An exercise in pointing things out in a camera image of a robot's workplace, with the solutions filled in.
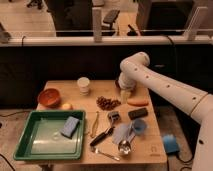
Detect blue measuring cup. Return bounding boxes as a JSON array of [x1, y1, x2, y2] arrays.
[[132, 119, 147, 135]]

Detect black rectangular block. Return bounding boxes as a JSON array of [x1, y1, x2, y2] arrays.
[[128, 108, 148, 120]]

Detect grey blue cloth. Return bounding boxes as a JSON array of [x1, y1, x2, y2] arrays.
[[112, 123, 135, 145]]

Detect silver fork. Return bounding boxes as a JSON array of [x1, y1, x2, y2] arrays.
[[90, 146, 120, 161]]

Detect white paper cup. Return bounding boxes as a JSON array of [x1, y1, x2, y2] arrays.
[[77, 77, 90, 95]]

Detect green plastic tray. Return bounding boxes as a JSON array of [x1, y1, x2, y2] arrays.
[[14, 110, 85, 161]]

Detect blue box on floor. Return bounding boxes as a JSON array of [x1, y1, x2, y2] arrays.
[[163, 134, 180, 154]]

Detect yellow-green tongs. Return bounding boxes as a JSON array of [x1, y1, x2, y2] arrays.
[[90, 111, 99, 138]]

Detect purple bowl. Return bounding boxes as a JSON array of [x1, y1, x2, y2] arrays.
[[115, 79, 121, 89]]

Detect orange carrot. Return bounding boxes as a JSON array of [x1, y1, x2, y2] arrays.
[[127, 99, 149, 107]]

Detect black handled peeler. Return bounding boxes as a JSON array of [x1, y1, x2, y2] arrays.
[[90, 111, 121, 146]]

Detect bunch of red grapes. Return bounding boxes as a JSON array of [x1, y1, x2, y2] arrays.
[[96, 96, 121, 111]]

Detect small yellow apple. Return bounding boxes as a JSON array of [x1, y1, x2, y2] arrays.
[[61, 103, 73, 110]]

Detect red bowl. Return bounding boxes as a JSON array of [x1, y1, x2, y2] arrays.
[[37, 88, 61, 108]]

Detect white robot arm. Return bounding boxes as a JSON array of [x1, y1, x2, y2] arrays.
[[118, 52, 213, 171]]

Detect metal measuring spoon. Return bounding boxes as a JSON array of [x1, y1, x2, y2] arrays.
[[118, 126, 131, 156]]

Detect blue sponge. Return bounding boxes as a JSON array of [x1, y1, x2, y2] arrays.
[[61, 116, 79, 137]]

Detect black office chair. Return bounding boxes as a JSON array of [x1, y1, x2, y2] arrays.
[[103, 10, 120, 29]]

